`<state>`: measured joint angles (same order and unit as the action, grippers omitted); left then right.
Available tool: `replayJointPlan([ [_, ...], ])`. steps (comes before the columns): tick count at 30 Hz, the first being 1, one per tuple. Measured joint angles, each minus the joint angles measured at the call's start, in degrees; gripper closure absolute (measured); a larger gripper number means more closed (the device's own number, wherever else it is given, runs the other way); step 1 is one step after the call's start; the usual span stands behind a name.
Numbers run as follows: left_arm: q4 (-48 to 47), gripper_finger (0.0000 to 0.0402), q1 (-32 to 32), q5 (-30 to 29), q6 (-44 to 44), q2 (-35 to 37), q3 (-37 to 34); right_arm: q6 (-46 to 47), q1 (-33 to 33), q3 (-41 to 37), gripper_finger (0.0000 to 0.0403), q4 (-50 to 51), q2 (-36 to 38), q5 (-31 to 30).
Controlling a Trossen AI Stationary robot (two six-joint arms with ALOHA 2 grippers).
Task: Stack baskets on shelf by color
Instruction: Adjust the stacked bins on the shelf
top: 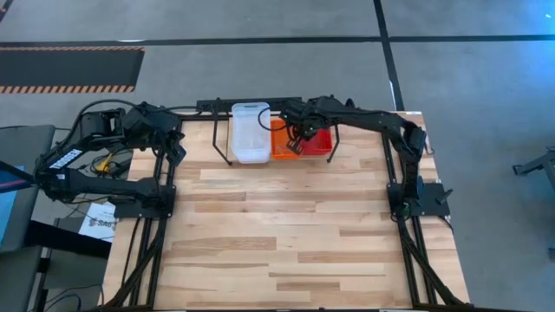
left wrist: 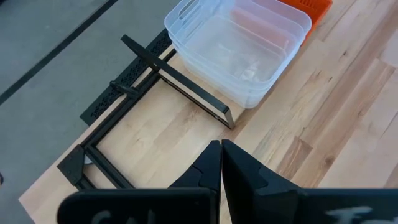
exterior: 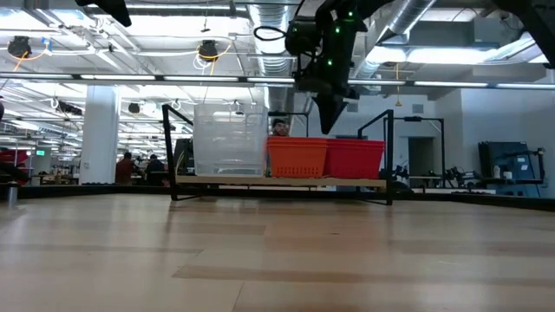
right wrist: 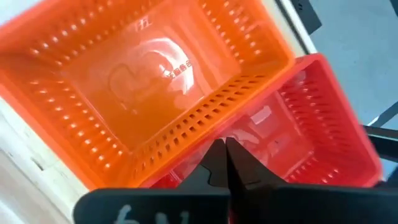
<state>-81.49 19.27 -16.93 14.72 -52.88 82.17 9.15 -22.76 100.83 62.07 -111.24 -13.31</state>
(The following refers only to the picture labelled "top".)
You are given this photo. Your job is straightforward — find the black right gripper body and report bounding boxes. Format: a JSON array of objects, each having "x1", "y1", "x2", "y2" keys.
[{"x1": 284, "y1": 107, "x2": 320, "y2": 142}]

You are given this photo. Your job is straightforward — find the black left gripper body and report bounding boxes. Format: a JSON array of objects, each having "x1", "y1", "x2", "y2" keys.
[{"x1": 149, "y1": 125, "x2": 186, "y2": 153}]

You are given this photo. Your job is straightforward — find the orange slotted plastic basket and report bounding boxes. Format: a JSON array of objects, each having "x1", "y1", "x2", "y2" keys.
[{"x1": 270, "y1": 119, "x2": 301, "y2": 160}]

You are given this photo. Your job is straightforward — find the red slotted plastic basket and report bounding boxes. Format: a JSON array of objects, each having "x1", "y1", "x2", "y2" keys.
[{"x1": 298, "y1": 127, "x2": 334, "y2": 157}]

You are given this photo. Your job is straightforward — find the clear plastic basket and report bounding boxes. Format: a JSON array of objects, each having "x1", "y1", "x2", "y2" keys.
[
  {"x1": 231, "y1": 106, "x2": 272, "y2": 166},
  {"x1": 230, "y1": 101, "x2": 272, "y2": 166}
]

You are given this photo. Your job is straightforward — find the long black flat bar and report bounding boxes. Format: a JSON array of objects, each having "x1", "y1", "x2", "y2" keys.
[{"x1": 196, "y1": 97, "x2": 304, "y2": 114}]

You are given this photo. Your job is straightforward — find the white printed paper sheet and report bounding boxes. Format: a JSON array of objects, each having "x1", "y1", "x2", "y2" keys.
[{"x1": 77, "y1": 201, "x2": 118, "y2": 244}]

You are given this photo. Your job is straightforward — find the black mat with hazard stripes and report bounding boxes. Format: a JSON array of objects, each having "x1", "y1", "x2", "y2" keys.
[{"x1": 0, "y1": 45, "x2": 147, "y2": 95}]

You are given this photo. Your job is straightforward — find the blue flat sheet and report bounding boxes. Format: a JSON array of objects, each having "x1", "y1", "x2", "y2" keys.
[{"x1": 0, "y1": 166, "x2": 26, "y2": 246}]

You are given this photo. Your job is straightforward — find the black metal stand leg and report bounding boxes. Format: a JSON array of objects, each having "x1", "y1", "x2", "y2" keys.
[{"x1": 512, "y1": 146, "x2": 555, "y2": 192}]

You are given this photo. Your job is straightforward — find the black right arm cable loop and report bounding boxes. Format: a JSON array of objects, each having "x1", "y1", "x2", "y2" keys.
[{"x1": 258, "y1": 107, "x2": 283, "y2": 133}]

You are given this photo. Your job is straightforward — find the black wire shelf frame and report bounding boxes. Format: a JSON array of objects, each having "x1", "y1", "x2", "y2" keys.
[{"x1": 211, "y1": 98, "x2": 343, "y2": 167}]

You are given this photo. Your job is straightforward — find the yellow cable connector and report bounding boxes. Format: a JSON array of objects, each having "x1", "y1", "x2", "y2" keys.
[{"x1": 95, "y1": 153, "x2": 114, "y2": 172}]

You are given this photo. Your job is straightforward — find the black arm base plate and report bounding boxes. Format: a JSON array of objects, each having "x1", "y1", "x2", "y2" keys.
[
  {"x1": 113, "y1": 184, "x2": 177, "y2": 219},
  {"x1": 387, "y1": 181, "x2": 454, "y2": 218}
]

